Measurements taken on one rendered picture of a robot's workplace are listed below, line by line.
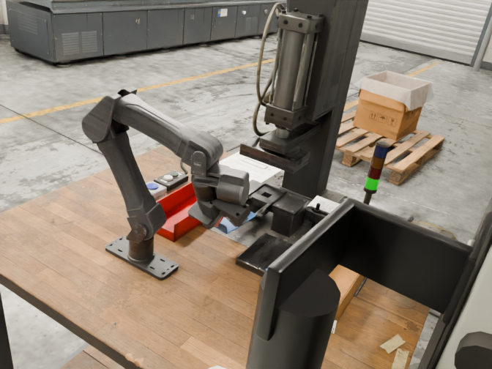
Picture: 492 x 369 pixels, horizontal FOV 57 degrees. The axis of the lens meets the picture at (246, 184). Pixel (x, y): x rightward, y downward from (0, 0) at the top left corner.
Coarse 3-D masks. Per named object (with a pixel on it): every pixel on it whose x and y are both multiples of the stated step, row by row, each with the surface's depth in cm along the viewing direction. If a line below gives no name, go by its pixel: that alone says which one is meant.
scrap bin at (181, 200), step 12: (180, 192) 142; (192, 192) 148; (168, 204) 139; (180, 204) 144; (192, 204) 145; (168, 216) 137; (180, 216) 138; (168, 228) 131; (180, 228) 127; (192, 228) 133
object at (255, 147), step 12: (276, 132) 130; (288, 132) 129; (300, 132) 135; (312, 132) 139; (240, 144) 133; (252, 144) 133; (264, 144) 127; (276, 144) 125; (288, 144) 126; (252, 156) 132; (264, 156) 130; (276, 156) 128; (288, 156) 128; (300, 156) 129; (288, 168) 127
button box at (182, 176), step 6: (180, 162) 170; (168, 174) 155; (180, 174) 156; (186, 174) 161; (156, 180) 151; (162, 180) 151; (168, 180) 151; (174, 180) 152; (180, 180) 153; (186, 180) 156; (168, 186) 149; (174, 186) 151; (180, 186) 155; (168, 192) 150
